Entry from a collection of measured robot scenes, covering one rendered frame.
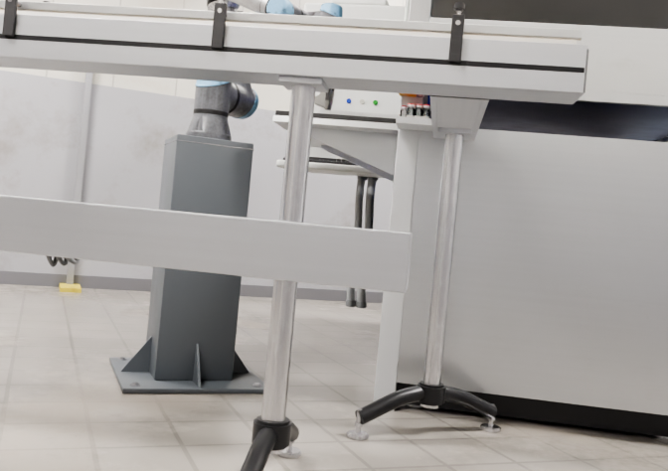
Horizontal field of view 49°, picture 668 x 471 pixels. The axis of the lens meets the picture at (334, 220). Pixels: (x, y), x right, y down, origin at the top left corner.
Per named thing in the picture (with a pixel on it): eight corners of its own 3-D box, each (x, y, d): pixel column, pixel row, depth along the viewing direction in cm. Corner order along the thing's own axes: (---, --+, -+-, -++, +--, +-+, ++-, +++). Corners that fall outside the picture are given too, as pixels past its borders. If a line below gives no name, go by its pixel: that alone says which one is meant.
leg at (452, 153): (445, 404, 207) (470, 133, 208) (445, 412, 198) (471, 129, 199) (414, 400, 209) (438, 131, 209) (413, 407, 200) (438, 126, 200)
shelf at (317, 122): (427, 156, 295) (428, 151, 295) (424, 131, 226) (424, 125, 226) (310, 146, 302) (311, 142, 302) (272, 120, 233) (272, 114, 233)
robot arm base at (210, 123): (190, 136, 236) (193, 105, 236) (181, 139, 250) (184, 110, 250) (236, 142, 242) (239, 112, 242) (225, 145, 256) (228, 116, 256)
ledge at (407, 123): (443, 132, 223) (444, 126, 223) (444, 126, 210) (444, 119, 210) (398, 129, 225) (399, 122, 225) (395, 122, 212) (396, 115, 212)
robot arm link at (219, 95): (185, 108, 243) (189, 68, 243) (210, 115, 255) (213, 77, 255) (215, 108, 238) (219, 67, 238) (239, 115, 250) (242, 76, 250)
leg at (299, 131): (295, 446, 156) (328, 86, 156) (286, 459, 147) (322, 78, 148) (254, 441, 157) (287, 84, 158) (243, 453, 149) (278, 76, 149)
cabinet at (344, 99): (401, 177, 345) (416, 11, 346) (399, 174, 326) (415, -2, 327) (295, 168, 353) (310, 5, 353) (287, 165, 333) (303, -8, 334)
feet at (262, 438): (307, 453, 176) (312, 394, 177) (254, 539, 127) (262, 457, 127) (274, 448, 178) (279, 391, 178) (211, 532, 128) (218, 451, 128)
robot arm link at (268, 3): (182, -54, 248) (292, -7, 228) (202, -42, 258) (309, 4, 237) (169, -21, 250) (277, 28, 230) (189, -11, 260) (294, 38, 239)
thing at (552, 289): (582, 345, 415) (595, 190, 416) (719, 453, 211) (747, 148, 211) (405, 325, 430) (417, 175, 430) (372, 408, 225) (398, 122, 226)
